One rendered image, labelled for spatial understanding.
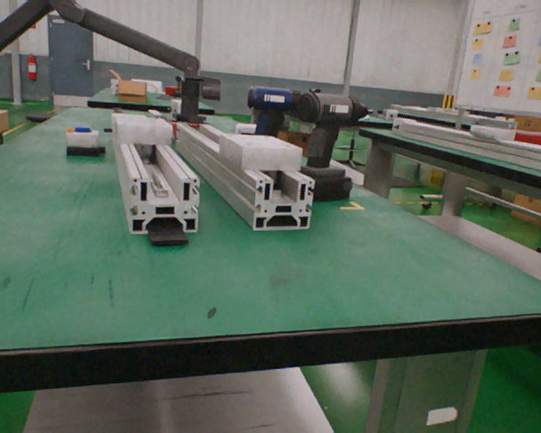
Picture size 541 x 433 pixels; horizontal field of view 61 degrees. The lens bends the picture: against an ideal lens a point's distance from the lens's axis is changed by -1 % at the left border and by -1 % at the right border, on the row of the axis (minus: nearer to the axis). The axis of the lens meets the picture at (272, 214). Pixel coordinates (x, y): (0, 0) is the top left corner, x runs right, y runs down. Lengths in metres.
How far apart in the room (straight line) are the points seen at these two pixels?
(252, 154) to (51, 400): 0.83
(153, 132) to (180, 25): 11.61
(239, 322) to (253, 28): 12.47
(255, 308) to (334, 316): 0.08
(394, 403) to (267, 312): 0.29
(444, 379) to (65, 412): 0.89
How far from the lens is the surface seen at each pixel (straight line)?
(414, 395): 0.72
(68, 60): 12.54
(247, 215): 0.77
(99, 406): 1.28
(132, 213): 0.71
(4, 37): 1.66
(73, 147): 1.32
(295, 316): 0.49
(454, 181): 3.44
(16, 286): 0.56
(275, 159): 0.80
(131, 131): 0.99
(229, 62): 12.67
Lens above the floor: 1.01
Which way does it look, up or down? 16 degrees down
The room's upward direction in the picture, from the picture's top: 5 degrees clockwise
